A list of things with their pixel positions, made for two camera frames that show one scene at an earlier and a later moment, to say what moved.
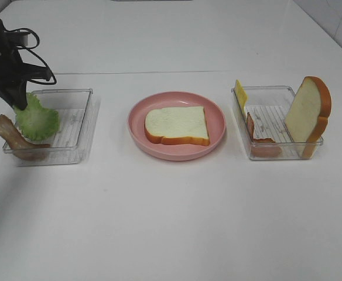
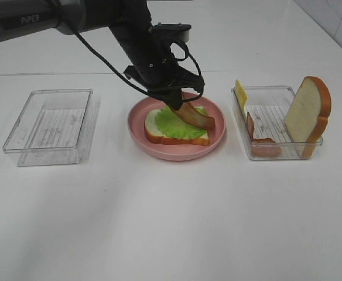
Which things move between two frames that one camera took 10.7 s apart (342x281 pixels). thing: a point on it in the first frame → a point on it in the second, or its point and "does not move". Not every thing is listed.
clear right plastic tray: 262,111 does not move
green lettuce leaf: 34,122 → 170,123
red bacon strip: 262,147 does not move
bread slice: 307,117 does not move
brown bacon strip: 8,132 → 189,112
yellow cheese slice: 240,94 does not move
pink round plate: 215,119 does not move
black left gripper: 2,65 → 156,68
